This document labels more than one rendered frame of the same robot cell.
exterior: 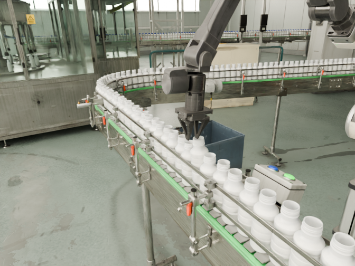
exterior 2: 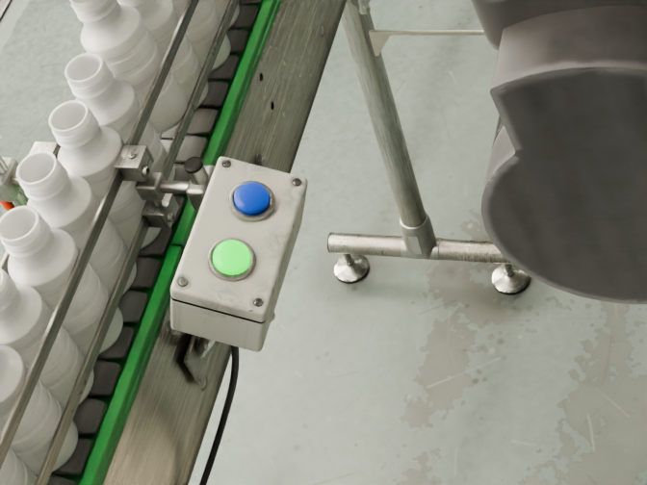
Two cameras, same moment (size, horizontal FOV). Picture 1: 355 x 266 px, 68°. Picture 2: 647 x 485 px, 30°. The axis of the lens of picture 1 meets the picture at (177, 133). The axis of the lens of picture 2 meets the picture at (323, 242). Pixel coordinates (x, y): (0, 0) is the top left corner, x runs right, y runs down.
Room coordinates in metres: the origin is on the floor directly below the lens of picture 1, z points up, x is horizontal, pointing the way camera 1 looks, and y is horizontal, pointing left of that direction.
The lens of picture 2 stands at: (0.42, -0.91, 1.85)
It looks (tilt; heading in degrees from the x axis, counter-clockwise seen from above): 50 degrees down; 60
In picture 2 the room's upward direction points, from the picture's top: 21 degrees counter-clockwise
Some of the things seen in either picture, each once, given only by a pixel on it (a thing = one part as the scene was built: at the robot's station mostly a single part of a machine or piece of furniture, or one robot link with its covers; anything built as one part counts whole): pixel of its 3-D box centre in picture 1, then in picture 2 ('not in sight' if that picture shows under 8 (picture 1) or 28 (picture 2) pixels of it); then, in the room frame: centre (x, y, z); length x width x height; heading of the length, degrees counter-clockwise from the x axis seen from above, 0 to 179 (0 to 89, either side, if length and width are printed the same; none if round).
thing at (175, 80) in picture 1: (185, 72); not in sight; (0.75, -0.03, 1.42); 0.12 x 0.09 x 0.12; 118
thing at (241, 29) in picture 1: (242, 24); not in sight; (7.05, -1.67, 1.55); 0.17 x 0.15 x 0.42; 101
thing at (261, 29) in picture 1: (262, 23); not in sight; (7.16, -2.21, 1.55); 0.17 x 0.15 x 0.42; 101
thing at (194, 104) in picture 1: (194, 103); not in sight; (0.77, -0.05, 1.32); 0.10 x 0.07 x 0.07; 119
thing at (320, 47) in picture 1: (329, 49); not in sight; (6.30, -3.55, 0.96); 0.82 x 0.50 x 1.91; 101
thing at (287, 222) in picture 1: (286, 234); (7, 399); (0.48, -0.25, 1.08); 0.06 x 0.06 x 0.17
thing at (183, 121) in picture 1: (192, 125); not in sight; (0.76, -0.05, 1.25); 0.07 x 0.07 x 0.09; 29
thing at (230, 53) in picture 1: (224, 75); not in sight; (5.38, -0.98, 0.59); 1.10 x 0.62 x 1.18; 101
